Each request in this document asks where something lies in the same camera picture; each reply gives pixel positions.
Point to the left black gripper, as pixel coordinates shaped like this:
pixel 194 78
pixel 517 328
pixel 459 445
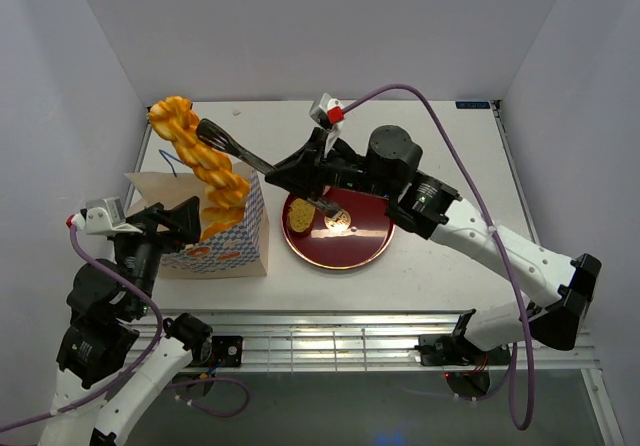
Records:
pixel 184 219

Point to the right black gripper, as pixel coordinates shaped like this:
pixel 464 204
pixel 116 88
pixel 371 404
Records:
pixel 305 172

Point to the paper bag with blue checks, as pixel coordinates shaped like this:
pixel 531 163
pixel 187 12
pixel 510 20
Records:
pixel 240 251

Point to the metal serving tongs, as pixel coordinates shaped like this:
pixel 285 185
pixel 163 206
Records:
pixel 215 137

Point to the orange twisted bread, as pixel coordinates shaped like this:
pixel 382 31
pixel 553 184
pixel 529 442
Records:
pixel 173 120

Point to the orange round bun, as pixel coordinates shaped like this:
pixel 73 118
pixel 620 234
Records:
pixel 219 219

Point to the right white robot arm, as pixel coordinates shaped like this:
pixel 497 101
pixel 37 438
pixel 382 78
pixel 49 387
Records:
pixel 558 289

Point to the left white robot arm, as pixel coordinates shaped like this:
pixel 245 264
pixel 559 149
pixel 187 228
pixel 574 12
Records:
pixel 119 352

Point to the green speckled bread slice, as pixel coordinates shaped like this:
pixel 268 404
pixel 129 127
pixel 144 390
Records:
pixel 300 216

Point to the dark red round plate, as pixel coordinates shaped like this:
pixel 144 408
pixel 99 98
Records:
pixel 359 236

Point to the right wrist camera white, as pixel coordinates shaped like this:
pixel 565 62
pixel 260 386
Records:
pixel 328 113

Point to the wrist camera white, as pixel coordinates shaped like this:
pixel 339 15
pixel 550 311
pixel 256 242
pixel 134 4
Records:
pixel 104 217
pixel 328 113

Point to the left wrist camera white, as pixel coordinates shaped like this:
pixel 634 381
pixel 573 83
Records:
pixel 104 217

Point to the aluminium frame rail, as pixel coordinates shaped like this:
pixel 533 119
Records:
pixel 283 342

